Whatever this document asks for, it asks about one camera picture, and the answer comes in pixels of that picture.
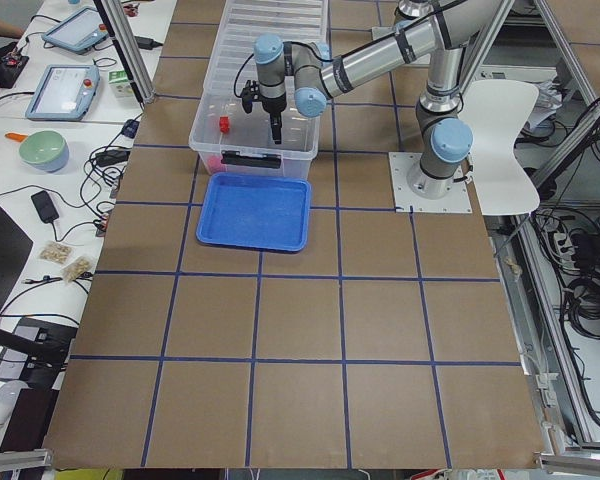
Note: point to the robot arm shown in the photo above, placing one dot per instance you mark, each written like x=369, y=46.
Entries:
x=442, y=33

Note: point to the black box latch handle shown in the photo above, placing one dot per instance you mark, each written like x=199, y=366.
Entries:
x=265, y=161

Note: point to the blue plastic tray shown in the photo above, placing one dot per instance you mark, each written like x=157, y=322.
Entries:
x=251, y=211

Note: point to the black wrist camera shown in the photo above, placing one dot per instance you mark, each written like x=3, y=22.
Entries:
x=250, y=94

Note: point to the black power adapter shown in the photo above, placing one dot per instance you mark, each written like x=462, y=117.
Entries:
x=44, y=207

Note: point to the teach pendant tablet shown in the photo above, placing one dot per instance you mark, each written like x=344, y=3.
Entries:
x=64, y=93
x=79, y=32

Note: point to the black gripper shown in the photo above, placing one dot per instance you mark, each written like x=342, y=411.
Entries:
x=272, y=106

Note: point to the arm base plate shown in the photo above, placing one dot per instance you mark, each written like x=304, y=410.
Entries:
x=378, y=32
x=415, y=192

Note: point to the white chair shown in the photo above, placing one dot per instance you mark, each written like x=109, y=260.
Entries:
x=496, y=111

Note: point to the toy carrot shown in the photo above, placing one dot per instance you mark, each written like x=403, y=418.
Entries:
x=16, y=136

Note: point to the clear plastic storage box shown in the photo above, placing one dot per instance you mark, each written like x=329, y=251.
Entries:
x=250, y=134

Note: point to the green white carton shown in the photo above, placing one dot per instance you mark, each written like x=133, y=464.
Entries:
x=119, y=83

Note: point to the green bowl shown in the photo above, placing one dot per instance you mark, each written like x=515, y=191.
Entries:
x=46, y=150

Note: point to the red block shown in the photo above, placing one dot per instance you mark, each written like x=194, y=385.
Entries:
x=224, y=124
x=215, y=164

